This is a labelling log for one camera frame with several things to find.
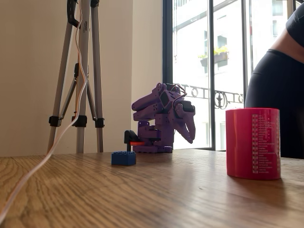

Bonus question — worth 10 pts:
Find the black window frame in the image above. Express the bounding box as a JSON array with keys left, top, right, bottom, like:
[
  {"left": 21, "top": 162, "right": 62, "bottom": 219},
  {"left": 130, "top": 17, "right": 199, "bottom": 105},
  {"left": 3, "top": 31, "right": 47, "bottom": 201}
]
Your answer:
[{"left": 162, "top": 0, "right": 304, "bottom": 151}]

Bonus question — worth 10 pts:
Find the window flower box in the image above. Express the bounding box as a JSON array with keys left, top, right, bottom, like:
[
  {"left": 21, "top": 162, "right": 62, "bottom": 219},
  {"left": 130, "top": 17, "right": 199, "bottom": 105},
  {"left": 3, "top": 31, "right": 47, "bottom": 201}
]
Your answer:
[{"left": 198, "top": 46, "right": 230, "bottom": 67}]

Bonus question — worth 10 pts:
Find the black and orange table clamp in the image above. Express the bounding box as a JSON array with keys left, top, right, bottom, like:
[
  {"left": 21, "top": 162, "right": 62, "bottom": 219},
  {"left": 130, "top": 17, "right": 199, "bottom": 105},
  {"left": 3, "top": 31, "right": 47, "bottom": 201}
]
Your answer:
[{"left": 123, "top": 130, "right": 145, "bottom": 152}]

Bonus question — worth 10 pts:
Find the red cup with white print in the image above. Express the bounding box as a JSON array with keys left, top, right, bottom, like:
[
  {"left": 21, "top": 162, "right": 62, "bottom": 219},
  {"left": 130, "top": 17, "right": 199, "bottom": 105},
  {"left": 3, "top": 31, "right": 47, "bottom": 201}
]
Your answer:
[{"left": 225, "top": 107, "right": 282, "bottom": 181}]

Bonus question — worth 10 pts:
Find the window blind bead chain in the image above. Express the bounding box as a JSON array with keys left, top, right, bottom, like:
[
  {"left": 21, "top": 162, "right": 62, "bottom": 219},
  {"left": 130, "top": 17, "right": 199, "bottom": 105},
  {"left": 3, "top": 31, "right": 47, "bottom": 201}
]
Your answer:
[{"left": 174, "top": 0, "right": 179, "bottom": 63}]

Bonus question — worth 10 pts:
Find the ornate black balcony railing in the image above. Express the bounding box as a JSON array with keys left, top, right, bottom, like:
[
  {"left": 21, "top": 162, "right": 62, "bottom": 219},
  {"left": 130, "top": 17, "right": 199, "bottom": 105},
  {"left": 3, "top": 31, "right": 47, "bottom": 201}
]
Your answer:
[{"left": 173, "top": 83, "right": 245, "bottom": 110}]

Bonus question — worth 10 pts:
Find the blue toy brick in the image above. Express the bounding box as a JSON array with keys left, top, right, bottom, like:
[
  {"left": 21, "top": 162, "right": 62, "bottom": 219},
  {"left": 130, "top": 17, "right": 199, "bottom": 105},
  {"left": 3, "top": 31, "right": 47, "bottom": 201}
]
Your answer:
[{"left": 111, "top": 151, "right": 137, "bottom": 166}]

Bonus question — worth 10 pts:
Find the grey metal tripod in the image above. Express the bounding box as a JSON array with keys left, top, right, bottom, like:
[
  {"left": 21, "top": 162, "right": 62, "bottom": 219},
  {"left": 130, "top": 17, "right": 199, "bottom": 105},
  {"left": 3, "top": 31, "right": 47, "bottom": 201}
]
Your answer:
[{"left": 47, "top": 0, "right": 105, "bottom": 154}]

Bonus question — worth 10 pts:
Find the person in black clothes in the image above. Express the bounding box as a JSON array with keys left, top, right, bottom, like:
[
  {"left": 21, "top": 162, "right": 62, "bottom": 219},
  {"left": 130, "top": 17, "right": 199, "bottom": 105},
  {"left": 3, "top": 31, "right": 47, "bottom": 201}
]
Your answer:
[{"left": 244, "top": 3, "right": 304, "bottom": 159}]

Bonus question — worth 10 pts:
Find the white and orange cable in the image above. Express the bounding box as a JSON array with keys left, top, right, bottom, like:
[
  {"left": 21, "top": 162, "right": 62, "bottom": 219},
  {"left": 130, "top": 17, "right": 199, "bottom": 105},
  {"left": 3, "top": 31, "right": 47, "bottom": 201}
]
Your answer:
[{"left": 0, "top": 0, "right": 87, "bottom": 223}]

